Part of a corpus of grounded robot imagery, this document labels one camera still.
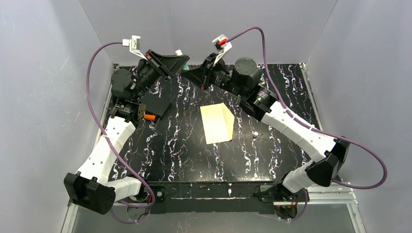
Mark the white envelope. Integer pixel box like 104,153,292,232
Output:
200,102,235,144

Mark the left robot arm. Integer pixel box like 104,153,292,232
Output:
64,50,189,215

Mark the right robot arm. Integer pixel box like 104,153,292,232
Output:
181,53,349,193

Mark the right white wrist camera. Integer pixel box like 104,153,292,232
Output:
212,34,232,66

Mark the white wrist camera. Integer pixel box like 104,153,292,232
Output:
212,34,232,66
122,35,147,60

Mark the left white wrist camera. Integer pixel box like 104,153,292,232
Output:
122,35,147,60

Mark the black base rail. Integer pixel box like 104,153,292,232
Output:
148,181,275,215

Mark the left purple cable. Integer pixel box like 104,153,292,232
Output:
86,42,156,225

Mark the purple cable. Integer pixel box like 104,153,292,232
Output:
225,26,388,221
86,42,156,225

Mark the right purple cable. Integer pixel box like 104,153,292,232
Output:
225,26,388,221

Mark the aluminium table frame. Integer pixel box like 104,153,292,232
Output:
62,184,365,233

